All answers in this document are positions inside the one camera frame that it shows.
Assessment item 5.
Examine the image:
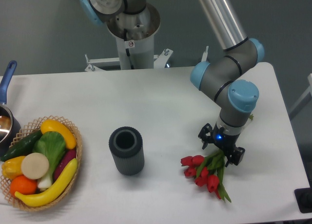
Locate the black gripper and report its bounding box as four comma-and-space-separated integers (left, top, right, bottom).
198, 123, 245, 167

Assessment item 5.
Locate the black device at edge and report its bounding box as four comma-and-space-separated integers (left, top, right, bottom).
294, 187, 312, 213

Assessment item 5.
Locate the green cucumber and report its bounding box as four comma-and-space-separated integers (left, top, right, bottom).
0, 130, 42, 162

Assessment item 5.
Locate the yellow squash upper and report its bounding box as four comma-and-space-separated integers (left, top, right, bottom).
40, 119, 77, 149

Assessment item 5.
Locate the white metal base frame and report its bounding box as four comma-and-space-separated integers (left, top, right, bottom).
84, 46, 210, 72

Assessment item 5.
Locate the white frame at right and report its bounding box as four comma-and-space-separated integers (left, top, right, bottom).
289, 74, 312, 120

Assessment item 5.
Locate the yellow squash lower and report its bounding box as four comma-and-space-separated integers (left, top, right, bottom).
15, 158, 78, 207

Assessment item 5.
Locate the blue handled saucepan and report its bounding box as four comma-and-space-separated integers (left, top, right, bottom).
0, 60, 20, 156

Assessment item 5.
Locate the orange fruit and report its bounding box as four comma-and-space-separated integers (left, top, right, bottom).
10, 175, 37, 197

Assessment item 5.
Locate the purple eggplant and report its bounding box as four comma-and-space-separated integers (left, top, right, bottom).
53, 149, 76, 181

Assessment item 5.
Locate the beige round disc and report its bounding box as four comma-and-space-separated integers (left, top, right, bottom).
21, 153, 49, 180

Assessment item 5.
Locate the red tulip bouquet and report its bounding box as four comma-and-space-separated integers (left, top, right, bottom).
180, 113, 254, 203

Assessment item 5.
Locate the green bok choy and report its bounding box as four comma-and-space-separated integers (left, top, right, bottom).
32, 131, 66, 191

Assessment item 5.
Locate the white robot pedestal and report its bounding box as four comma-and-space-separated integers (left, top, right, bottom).
107, 3, 160, 70

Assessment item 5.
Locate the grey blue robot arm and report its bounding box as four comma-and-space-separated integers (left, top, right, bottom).
79, 0, 264, 165

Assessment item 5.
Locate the woven wicker basket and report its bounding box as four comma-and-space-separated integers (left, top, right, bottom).
0, 115, 82, 212

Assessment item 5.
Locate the yellow squash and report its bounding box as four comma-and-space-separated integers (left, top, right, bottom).
15, 158, 78, 207
40, 119, 77, 149

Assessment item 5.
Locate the yellow bell pepper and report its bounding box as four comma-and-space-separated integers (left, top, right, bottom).
1, 156, 26, 180

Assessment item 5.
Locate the dark grey ribbed vase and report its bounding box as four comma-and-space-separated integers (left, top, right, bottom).
109, 127, 145, 176

